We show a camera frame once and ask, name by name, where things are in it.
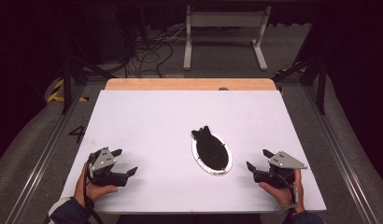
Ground white metal stand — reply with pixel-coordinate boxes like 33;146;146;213
183;4;272;72

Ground black floor cables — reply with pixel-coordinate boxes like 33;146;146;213
123;26;188;78

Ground wooden table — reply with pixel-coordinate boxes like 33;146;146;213
105;77;277;91

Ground white board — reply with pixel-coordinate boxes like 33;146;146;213
60;90;328;215

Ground yellow black floor tape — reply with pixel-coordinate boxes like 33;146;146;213
47;78;90;104

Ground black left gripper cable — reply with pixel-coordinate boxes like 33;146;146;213
82;153;105;224

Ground person's right hand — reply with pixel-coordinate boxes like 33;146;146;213
258;169;305;215

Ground grey right gripper cable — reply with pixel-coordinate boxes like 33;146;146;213
274;174;302;217

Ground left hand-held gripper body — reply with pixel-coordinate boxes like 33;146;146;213
87;147;129;188

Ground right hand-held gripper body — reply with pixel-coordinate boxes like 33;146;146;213
253;150;308;190

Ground person's left hand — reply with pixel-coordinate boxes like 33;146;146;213
73;161;119;209

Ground black metal stand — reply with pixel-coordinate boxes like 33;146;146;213
57;6;117;116
271;12;330;116

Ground aluminium rail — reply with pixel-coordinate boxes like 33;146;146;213
4;83;88;224
301;83;380;224

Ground oval silver photo frame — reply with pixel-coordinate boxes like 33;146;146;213
191;125;234;177

